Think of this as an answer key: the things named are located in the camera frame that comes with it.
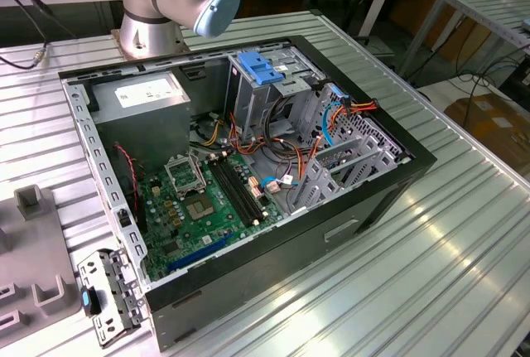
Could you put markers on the grey disk bay cage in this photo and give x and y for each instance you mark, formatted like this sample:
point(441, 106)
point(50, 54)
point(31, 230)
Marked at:
point(327, 193)

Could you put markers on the black RAM slot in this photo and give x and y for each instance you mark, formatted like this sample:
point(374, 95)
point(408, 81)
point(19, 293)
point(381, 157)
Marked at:
point(229, 192)
point(239, 190)
point(234, 191)
point(244, 188)

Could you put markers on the grey optical drive cage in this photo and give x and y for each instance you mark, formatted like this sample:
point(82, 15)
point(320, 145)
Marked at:
point(256, 104)

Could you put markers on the green motherboard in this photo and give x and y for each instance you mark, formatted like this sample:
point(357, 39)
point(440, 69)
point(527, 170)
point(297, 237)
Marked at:
point(223, 216)

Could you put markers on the CPU socket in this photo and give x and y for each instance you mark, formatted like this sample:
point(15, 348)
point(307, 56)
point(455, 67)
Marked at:
point(199, 208)

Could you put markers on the blue drive cage latch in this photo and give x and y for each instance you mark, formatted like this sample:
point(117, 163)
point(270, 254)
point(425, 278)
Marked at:
point(258, 69)

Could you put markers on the black PC case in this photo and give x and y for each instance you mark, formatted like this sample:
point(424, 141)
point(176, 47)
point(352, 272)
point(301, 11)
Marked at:
point(269, 257)

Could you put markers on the blue expansion slot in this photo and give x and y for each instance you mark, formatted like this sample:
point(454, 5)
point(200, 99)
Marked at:
point(198, 253)

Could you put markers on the grey power supply unit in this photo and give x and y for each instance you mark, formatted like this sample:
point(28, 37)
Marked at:
point(141, 125)

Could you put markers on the black case fan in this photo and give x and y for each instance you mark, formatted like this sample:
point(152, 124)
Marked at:
point(124, 183)

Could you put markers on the cardboard box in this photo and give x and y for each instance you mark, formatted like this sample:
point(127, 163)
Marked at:
point(497, 133)

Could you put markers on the grey parts rack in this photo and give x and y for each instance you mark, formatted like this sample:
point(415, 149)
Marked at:
point(37, 249)

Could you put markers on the metal slat side table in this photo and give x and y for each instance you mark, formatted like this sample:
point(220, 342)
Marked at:
point(476, 3)

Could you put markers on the grey expansion card bracket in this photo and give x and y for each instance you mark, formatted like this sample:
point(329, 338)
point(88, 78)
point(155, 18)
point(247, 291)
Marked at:
point(116, 290)

